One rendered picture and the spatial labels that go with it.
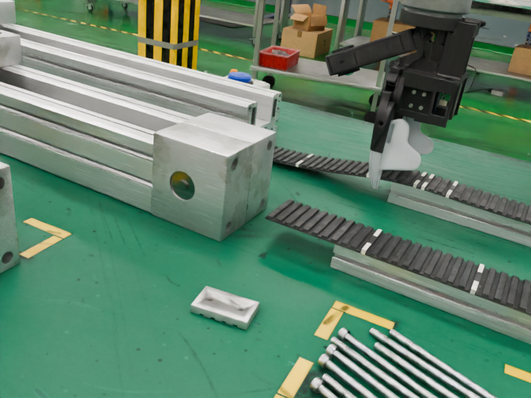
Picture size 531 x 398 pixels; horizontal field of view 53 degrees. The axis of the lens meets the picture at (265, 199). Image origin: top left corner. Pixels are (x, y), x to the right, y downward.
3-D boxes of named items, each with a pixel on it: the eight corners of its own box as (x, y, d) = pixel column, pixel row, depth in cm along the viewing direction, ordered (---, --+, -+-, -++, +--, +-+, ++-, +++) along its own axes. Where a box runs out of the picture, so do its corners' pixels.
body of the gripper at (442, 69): (442, 134, 60) (473, 24, 55) (370, 116, 63) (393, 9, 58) (456, 119, 66) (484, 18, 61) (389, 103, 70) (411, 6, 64)
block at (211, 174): (276, 200, 65) (286, 126, 60) (220, 242, 55) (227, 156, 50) (214, 179, 68) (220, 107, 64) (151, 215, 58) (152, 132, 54)
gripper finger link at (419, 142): (422, 185, 70) (436, 123, 64) (379, 172, 72) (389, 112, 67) (429, 173, 72) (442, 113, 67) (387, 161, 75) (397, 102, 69)
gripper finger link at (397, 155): (406, 203, 63) (429, 126, 61) (359, 188, 65) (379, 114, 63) (411, 199, 66) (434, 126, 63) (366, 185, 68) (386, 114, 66)
